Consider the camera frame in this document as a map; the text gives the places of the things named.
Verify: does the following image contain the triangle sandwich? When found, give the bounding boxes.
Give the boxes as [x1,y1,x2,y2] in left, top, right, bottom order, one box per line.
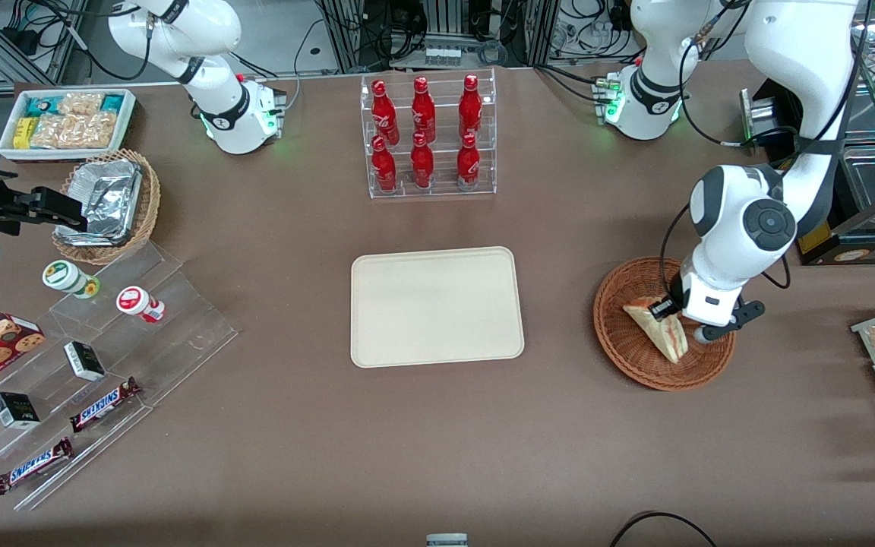
[623,299,690,364]

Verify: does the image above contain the aluminium foil tray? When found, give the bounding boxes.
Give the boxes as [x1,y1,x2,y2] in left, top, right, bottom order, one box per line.
[55,158,144,247]

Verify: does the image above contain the round brown wicker basket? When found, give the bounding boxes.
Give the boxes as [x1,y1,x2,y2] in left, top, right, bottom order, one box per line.
[593,257,736,392]

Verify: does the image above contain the oval tan wicker basket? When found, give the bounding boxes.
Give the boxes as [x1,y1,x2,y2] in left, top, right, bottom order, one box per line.
[52,149,162,266]

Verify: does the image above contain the beige plastic tray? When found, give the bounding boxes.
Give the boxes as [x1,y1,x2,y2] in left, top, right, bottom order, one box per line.
[351,246,525,369]

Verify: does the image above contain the white rectangular plastic bin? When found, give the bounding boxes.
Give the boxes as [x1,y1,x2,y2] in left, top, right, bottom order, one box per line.
[0,88,137,163]

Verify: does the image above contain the green lid yogurt cup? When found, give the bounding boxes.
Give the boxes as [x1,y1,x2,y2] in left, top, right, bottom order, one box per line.
[43,260,101,299]

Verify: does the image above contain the clear rice cracker bag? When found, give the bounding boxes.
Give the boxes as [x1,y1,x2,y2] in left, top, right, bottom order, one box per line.
[58,91,106,119]
[30,112,117,150]

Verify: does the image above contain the red lid yogurt cup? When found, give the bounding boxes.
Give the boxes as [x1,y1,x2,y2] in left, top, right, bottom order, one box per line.
[116,286,166,324]

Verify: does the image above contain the black food warmer cabinet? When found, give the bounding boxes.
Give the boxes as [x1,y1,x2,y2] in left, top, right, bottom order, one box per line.
[740,11,875,267]

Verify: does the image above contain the small black carton box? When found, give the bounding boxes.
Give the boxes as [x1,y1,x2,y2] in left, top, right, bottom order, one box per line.
[0,391,41,431]
[63,340,106,382]

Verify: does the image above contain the clear acrylic stepped shelf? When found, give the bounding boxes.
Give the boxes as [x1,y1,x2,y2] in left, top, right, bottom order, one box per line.
[0,242,239,511]

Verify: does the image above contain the Snickers chocolate bar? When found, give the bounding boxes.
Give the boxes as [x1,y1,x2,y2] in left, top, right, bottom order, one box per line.
[0,438,74,496]
[69,377,142,434]

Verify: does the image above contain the red cola bottle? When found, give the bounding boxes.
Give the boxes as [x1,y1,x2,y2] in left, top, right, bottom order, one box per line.
[458,74,483,139]
[411,76,437,144]
[371,79,400,145]
[371,136,398,192]
[410,132,435,189]
[456,133,481,191]

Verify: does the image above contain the clear acrylic bottle rack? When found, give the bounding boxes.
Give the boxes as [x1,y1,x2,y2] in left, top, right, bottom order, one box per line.
[360,67,498,200]

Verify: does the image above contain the black cable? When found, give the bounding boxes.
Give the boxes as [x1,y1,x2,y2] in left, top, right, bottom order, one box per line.
[608,511,719,547]

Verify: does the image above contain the aluminium frame rack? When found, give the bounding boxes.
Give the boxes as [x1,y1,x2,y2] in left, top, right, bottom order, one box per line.
[316,0,560,73]

